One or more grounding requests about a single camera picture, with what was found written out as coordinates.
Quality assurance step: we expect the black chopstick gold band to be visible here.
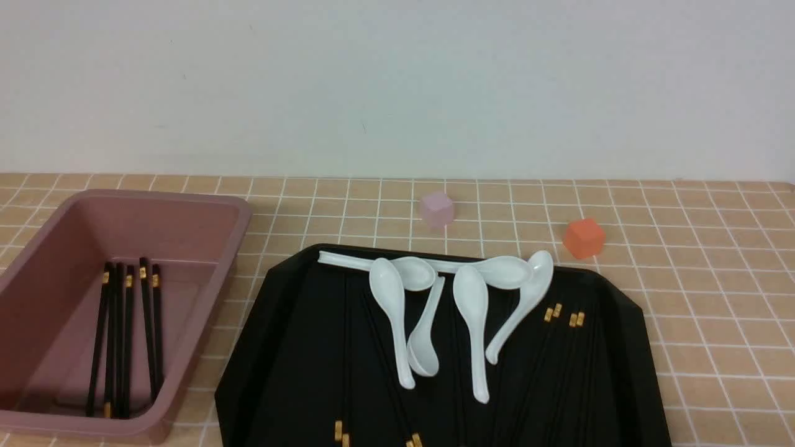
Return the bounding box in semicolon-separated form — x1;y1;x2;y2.
335;276;345;443
340;274;354;446
545;312;577;446
557;310;585;446
361;292;416;446
369;292;422;446
500;307;553;446
509;303;562;446

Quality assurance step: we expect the pink cube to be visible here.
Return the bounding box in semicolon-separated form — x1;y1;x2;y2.
420;191;455;228

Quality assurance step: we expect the white ceramic spoon far left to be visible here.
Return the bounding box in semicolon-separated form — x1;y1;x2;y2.
318;251;437;291

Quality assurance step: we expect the white ceramic spoon left long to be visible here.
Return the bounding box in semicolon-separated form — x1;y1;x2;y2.
369;258;416;390

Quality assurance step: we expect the white ceramic spoon long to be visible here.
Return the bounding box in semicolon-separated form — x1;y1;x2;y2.
453;265;489;404
369;258;416;390

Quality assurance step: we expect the white ceramic spoon centre long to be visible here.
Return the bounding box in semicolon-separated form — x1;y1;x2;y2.
453;265;489;404

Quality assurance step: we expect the white ceramic spoon top horizontal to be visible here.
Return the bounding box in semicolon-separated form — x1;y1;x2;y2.
426;256;532;291

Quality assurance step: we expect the white ceramic spoon small middle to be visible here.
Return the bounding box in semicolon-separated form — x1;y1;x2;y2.
407;276;445;377

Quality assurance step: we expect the white ceramic spoon right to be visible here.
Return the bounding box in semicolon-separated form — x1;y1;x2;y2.
485;251;554;365

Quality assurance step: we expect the black plastic tray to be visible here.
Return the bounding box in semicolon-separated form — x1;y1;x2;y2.
216;243;672;446

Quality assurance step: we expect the orange cube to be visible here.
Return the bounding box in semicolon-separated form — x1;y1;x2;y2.
563;218;607;260

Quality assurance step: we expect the black chopstick in bin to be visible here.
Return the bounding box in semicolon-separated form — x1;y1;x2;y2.
152;263;165;393
139;257;157;404
121;265;135;418
84;263;108;418
103;261;122;418

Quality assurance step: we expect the pink plastic bin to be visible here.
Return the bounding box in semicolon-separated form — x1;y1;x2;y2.
1;189;251;445

